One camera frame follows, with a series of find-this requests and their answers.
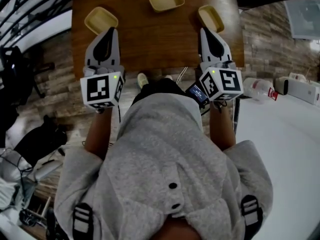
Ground black white shoulder strap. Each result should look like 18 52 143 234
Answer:
240 194 264 235
71 202 95 240

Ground yellow tray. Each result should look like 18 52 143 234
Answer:
148 0 185 14
197 5 225 34
84 6 119 36

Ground person's left forearm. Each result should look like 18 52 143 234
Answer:
83 107 113 161

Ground clear plastic water jug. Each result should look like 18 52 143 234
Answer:
242 76 276 102

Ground person's black trousers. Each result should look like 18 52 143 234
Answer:
131 77 193 105

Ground person's right forearm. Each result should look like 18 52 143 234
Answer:
208 100 237 151

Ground red label water jug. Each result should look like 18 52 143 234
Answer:
288 71 308 83

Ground grey glass panel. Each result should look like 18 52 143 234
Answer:
283 0 320 40

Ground grey cloth bag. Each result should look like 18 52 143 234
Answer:
0 147 33 185

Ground grey fleece jacket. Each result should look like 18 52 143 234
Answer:
53 92 275 240

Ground black chair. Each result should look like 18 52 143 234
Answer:
0 45 55 105

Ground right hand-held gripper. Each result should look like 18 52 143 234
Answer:
198 27 244 102

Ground black screen device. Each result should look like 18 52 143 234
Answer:
185 83 211 110

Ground thin white cable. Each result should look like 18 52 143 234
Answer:
176 66 189 85

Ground white floor appliance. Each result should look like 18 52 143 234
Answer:
273 75 320 107

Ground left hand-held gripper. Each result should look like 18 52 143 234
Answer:
79 26 125 110

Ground black backpack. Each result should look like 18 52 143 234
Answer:
13 115 68 167

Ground person's left shoe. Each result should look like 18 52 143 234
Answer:
136 72 149 89

